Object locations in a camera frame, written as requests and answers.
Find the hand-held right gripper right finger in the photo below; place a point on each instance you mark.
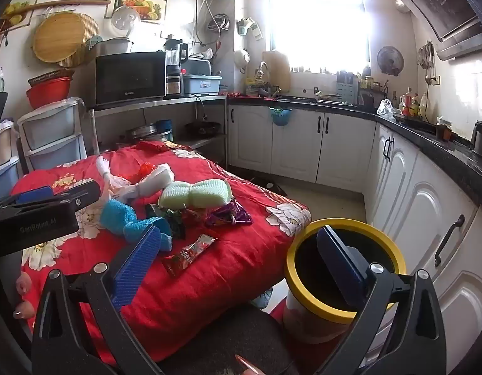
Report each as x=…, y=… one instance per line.
x=342, y=269

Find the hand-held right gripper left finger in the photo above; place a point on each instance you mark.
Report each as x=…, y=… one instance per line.
x=135, y=269

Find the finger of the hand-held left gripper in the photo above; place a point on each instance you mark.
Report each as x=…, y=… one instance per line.
x=33, y=194
x=82, y=193

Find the blue fuzzy cloth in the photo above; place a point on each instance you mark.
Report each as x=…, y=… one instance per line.
x=117, y=215

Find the red snack wrapper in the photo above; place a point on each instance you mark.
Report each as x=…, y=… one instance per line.
x=188, y=256

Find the dark green snack wrapper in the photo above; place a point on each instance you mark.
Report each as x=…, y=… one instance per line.
x=166, y=218

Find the white bin with yellow rim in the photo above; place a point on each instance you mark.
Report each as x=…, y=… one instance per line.
x=303, y=320

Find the red foam net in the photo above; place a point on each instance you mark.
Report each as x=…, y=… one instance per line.
x=144, y=169

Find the green foam net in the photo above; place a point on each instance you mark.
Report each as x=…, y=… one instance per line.
x=198, y=193

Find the large purple snack wrapper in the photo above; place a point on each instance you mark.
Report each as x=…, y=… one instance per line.
x=229, y=215

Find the person's left hand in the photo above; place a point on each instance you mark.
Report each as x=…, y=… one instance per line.
x=24, y=283

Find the person's right hand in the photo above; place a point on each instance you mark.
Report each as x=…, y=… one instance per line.
x=249, y=365

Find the plastic drawer unit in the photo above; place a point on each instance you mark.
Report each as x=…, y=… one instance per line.
x=4, y=164
x=53, y=129

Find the stacked steel pots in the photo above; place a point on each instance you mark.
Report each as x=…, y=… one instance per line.
x=147, y=131

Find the red floral blanket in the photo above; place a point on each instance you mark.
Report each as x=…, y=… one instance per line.
x=233, y=265

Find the red plastic basin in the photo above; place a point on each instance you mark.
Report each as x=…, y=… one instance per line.
x=49, y=91

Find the steel shelf table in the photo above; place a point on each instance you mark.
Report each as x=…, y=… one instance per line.
x=155, y=103

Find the wicker basket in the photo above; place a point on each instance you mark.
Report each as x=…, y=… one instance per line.
x=53, y=74

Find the black microwave oven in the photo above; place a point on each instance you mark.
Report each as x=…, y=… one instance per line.
x=127, y=78

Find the white kitchen cabinet unit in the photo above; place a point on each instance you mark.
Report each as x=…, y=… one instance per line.
x=299, y=144

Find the black wok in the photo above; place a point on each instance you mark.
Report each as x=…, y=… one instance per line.
x=202, y=128

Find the black blender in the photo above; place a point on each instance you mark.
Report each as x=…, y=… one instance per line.
x=173, y=66

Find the round bamboo board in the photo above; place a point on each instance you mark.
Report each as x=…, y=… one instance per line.
x=57, y=37

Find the blue plastic dish box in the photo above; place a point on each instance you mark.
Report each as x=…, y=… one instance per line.
x=201, y=85

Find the round bamboo mat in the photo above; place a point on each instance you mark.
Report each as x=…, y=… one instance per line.
x=90, y=31

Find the clear plastic bag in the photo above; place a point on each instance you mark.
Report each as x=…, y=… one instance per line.
x=385, y=110

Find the blue hanging bin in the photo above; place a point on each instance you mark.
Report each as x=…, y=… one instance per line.
x=280, y=116

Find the red label sauce bottle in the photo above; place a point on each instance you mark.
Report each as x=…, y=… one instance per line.
x=411, y=103

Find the yellow oil bottle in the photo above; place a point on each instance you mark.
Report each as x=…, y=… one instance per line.
x=423, y=107

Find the pale blue knife block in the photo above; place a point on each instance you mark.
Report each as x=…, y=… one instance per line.
x=347, y=88

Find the wooden rolling pin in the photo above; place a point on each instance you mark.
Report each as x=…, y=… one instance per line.
x=69, y=3

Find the white hanging colander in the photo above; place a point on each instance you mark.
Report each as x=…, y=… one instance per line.
x=241, y=58

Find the wooden cutting board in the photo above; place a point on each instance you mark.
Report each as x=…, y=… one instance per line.
x=278, y=70

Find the steel faucet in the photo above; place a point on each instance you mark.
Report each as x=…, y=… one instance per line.
x=262, y=68

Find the hanging kitchen utensils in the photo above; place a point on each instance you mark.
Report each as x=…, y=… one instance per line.
x=426, y=60

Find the kitchen window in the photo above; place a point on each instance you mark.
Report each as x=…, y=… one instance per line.
x=319, y=19

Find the black range hood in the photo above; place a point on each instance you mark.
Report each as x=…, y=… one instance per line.
x=440, y=7

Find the small fruit wall poster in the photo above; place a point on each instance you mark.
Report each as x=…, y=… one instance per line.
x=20, y=11

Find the small dark wall fan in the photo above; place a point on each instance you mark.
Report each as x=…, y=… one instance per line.
x=390, y=60

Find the green wall holder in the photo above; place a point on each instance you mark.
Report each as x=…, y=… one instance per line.
x=248, y=28

